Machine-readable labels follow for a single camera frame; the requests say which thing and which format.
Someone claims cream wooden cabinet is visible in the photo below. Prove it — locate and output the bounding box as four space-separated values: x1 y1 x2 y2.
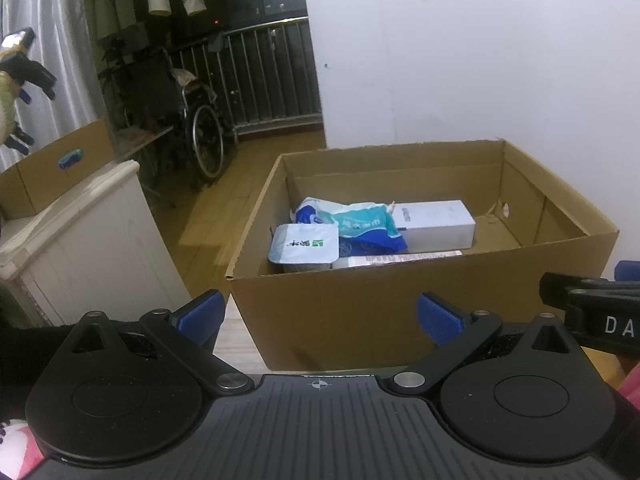
0 160 193 328

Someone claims large cardboard box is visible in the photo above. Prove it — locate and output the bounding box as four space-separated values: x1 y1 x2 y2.
225 139 620 371

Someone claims wooden folding table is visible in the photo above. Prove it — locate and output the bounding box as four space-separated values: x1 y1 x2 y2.
112 125 176 201

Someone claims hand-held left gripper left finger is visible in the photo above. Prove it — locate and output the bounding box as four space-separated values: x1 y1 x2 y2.
65 289 256 396

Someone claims beige hanging garment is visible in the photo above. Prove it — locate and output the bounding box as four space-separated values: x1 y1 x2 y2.
92 0 128 41

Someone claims pink blanket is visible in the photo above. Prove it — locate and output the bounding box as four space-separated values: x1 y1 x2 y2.
612 360 640 401

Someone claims pink printed cloth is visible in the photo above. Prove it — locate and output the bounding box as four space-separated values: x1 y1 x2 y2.
0 417 43 480

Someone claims silver curtain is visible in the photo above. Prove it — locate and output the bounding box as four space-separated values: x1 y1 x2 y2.
0 0 108 171

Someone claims white rectangular box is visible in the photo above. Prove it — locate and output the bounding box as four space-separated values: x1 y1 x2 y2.
390 199 476 251

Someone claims toy figure with black hands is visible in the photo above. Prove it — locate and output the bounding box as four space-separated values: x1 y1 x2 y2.
0 27 58 153

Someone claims small cardboard box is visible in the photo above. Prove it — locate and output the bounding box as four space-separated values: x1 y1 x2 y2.
0 119 117 221

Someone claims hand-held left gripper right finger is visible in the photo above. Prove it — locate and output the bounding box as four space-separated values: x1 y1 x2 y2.
392 292 581 395

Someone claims black wheelchair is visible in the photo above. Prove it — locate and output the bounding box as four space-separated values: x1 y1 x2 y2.
102 42 226 193

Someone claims pink and white box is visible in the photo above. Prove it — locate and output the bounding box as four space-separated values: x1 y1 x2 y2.
332 250 463 269

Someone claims metal balcony railing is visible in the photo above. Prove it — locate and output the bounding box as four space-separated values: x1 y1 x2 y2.
170 16 323 133

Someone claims blue wet wipes pack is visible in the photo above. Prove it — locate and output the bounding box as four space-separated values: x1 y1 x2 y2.
291 196 408 256

